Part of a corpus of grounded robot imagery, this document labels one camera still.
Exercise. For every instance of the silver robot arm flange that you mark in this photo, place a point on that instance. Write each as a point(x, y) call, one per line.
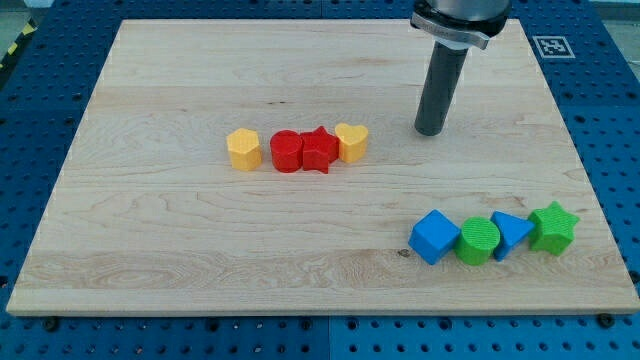
point(461, 24)

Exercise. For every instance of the yellow heart block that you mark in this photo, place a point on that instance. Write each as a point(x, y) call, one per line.
point(353, 141)

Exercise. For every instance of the red star block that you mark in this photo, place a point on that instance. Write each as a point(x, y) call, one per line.
point(320, 149)

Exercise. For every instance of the red cylinder block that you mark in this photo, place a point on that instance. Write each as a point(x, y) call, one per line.
point(286, 151)

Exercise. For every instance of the yellow hexagon block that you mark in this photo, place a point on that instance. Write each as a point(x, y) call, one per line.
point(244, 149)

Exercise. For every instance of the blue cube block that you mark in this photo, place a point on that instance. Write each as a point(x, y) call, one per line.
point(433, 236)

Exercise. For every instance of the green cylinder block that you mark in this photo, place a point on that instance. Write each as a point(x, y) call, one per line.
point(477, 240)

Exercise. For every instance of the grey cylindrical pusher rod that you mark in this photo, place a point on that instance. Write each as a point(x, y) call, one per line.
point(443, 73)

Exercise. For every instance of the wooden board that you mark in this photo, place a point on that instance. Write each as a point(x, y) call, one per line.
point(149, 218)

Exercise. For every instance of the blue triangle block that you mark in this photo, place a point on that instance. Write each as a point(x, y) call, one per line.
point(513, 230)

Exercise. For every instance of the green star block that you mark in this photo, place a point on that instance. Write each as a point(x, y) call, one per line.
point(553, 229)

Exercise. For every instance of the white fiducial marker tag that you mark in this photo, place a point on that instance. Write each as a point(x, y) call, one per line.
point(553, 47)

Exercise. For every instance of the black bolt left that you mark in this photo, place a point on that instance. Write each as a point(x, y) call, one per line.
point(50, 324)

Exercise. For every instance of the black bolt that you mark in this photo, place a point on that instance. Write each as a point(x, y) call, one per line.
point(50, 324)
point(605, 320)

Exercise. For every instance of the black bolt right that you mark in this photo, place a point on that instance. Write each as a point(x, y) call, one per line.
point(605, 320)

